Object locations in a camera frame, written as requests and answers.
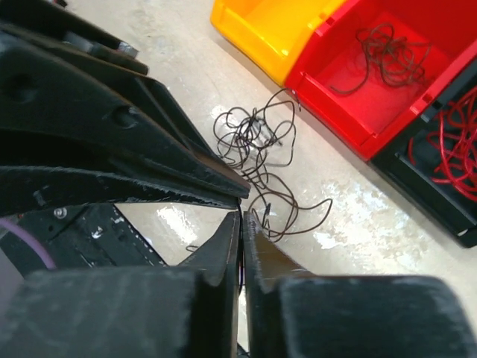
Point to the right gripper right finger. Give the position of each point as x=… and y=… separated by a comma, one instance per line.
x=292, y=312

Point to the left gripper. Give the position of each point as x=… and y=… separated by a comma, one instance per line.
x=64, y=109

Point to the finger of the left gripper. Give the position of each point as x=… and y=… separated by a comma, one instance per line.
x=32, y=188

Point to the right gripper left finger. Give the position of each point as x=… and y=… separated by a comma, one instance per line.
x=188, y=310

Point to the black plastic bin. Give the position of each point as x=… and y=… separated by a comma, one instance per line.
x=406, y=162

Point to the red plastic bin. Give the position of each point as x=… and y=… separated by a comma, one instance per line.
x=370, y=118

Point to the orange plastic bin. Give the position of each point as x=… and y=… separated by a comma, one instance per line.
x=272, y=33

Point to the small brown cable clump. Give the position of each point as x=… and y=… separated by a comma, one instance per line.
x=398, y=60

